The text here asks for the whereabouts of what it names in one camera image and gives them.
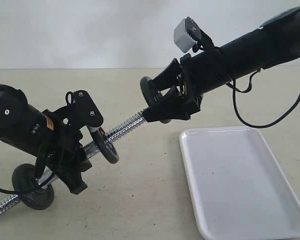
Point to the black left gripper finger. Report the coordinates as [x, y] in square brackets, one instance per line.
[73, 180]

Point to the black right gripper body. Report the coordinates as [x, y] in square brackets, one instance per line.
[202, 73]

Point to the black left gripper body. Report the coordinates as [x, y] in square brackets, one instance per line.
[65, 139]

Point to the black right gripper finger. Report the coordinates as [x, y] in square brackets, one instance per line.
[167, 79]
[179, 113]

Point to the chrome dumbbell bar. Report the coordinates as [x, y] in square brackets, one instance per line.
[90, 150]

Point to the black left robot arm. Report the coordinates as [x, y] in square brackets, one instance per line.
[24, 127]

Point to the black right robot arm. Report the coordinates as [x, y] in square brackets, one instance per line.
[274, 42]

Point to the white rectangular tray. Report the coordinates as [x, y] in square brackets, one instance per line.
[237, 188]

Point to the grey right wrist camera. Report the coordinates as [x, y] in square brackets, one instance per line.
[189, 36]

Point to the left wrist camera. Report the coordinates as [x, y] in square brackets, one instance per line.
[87, 110]

